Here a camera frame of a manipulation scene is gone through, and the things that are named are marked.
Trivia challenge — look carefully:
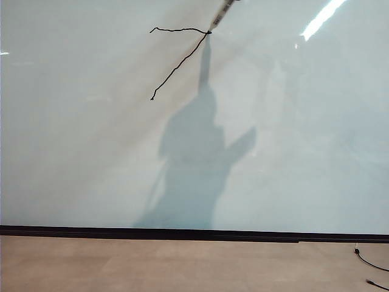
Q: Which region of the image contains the white marker pen black cap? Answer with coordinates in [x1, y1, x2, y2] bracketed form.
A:
[207, 0, 244, 35]

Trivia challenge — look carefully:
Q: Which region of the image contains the black cable with plug end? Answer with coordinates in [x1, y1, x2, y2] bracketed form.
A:
[367, 279, 389, 291]

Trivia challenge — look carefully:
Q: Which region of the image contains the black table frame rail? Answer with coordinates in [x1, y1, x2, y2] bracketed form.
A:
[0, 233, 301, 244]

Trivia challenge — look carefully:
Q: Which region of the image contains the whiteboard with black frame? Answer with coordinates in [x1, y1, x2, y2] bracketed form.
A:
[0, 0, 389, 238]

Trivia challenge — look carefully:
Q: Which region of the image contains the black looped floor cable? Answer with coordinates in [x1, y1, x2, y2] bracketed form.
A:
[354, 243, 389, 271]

